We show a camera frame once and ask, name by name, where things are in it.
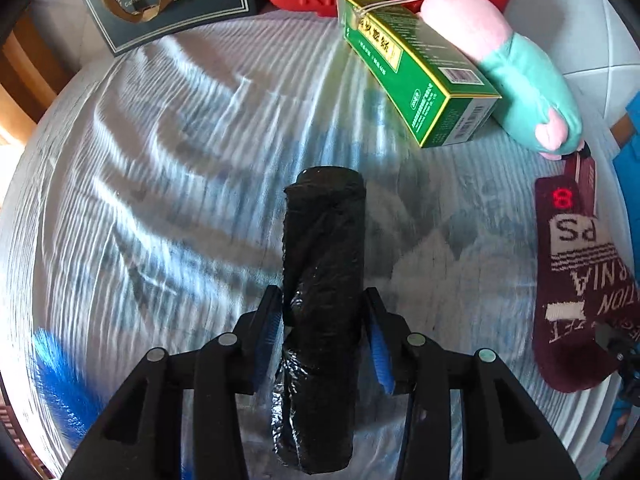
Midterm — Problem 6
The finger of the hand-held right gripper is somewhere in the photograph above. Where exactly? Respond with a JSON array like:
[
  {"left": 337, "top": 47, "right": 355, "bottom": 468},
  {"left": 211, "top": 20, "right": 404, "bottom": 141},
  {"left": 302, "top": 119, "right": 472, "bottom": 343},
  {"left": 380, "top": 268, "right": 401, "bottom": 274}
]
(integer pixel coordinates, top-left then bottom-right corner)
[{"left": 595, "top": 322, "right": 640, "bottom": 377}]

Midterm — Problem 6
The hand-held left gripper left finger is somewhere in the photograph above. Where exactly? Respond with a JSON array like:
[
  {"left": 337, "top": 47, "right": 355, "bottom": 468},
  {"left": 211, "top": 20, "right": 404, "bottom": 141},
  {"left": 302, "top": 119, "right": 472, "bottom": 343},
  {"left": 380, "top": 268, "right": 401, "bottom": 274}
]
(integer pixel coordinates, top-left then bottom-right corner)
[{"left": 61, "top": 285, "right": 285, "bottom": 480}]

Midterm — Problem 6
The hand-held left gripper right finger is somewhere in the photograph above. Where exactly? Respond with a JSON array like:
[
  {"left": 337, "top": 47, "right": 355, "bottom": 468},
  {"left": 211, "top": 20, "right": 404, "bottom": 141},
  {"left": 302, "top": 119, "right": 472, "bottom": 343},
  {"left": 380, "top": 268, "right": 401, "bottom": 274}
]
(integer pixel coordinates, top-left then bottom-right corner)
[{"left": 363, "top": 287, "right": 581, "bottom": 480}]

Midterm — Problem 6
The black garbage bag roll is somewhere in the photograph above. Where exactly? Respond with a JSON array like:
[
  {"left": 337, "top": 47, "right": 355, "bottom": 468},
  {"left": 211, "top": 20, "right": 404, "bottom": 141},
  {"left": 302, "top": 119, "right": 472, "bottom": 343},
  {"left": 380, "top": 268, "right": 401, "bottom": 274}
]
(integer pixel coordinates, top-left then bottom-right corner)
[{"left": 270, "top": 165, "right": 366, "bottom": 475}]

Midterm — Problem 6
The maroon printed sock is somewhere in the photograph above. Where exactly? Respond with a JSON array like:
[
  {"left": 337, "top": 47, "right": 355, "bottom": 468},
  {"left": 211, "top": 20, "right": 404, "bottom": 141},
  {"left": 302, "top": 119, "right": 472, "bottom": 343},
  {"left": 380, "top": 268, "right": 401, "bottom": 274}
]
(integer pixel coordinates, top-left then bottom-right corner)
[{"left": 532, "top": 152, "right": 639, "bottom": 394}]

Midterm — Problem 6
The blue bottle brush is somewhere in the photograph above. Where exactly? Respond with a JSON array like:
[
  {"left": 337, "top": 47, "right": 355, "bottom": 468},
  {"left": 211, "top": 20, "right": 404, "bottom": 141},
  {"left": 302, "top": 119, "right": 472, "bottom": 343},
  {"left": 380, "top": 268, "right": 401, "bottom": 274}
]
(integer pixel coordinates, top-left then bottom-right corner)
[{"left": 31, "top": 327, "right": 197, "bottom": 480}]

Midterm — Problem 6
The green carton box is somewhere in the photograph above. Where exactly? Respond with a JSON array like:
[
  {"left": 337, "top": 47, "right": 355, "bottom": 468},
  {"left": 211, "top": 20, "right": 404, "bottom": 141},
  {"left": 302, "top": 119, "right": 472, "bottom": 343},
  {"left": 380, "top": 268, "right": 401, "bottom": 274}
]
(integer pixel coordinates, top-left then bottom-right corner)
[{"left": 336, "top": 0, "right": 502, "bottom": 149}]

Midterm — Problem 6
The pink pig plush teal dress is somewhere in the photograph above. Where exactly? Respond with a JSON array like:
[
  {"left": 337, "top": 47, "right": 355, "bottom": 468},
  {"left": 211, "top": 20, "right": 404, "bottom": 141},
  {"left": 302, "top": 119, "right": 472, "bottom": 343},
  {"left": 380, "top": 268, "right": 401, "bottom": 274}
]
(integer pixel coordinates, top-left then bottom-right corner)
[{"left": 420, "top": 0, "right": 592, "bottom": 162}]

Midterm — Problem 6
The brown wooden furniture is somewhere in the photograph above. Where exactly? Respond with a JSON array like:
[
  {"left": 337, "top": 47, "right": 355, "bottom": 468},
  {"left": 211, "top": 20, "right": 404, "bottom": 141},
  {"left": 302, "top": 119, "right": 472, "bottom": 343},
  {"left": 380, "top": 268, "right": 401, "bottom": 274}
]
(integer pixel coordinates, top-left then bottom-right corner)
[{"left": 0, "top": 10, "right": 71, "bottom": 153}]

